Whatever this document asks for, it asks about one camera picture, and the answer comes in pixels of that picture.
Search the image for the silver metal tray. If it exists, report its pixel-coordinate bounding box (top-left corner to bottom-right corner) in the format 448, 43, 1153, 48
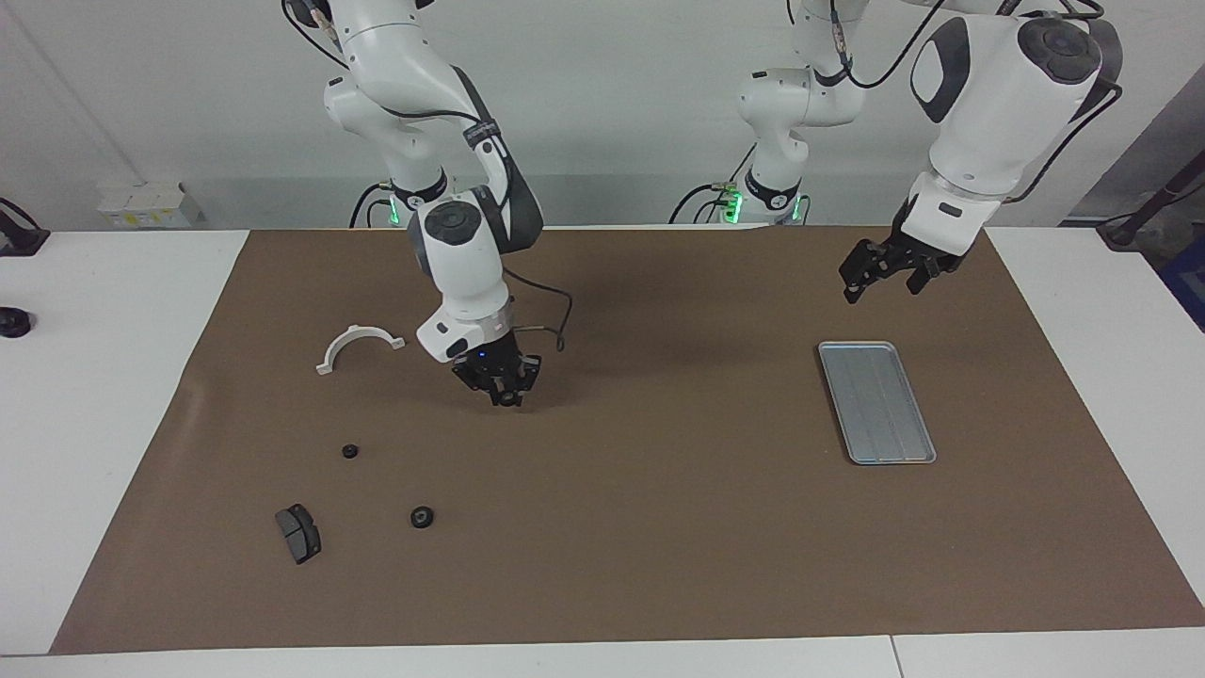
817, 341, 939, 466

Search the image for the brown table mat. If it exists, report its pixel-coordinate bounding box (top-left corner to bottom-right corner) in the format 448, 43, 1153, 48
49, 224, 1205, 656

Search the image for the black stand foot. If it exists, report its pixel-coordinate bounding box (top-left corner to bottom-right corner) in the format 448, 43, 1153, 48
1097, 174, 1205, 250

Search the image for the dark grey brake pad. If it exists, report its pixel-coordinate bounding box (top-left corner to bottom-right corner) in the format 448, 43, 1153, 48
275, 504, 323, 565

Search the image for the blue crate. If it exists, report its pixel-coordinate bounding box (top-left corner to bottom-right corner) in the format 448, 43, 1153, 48
1156, 240, 1205, 332

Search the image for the black desk clamp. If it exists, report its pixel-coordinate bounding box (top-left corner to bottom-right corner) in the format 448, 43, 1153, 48
0, 198, 51, 257

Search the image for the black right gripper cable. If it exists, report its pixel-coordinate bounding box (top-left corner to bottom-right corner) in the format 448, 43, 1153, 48
281, 0, 573, 354

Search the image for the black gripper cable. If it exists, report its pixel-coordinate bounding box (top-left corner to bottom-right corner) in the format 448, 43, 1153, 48
786, 0, 1126, 203
281, 0, 573, 354

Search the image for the white half-ring clamp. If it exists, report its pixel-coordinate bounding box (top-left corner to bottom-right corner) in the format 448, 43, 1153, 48
315, 324, 407, 377

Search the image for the black base cable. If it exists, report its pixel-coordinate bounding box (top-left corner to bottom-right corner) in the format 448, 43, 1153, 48
668, 141, 762, 225
349, 182, 396, 229

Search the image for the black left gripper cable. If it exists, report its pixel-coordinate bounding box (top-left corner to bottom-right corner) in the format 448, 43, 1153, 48
786, 0, 1126, 203

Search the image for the white wall power box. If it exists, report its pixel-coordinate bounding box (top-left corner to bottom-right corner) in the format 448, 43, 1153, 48
97, 182, 206, 230

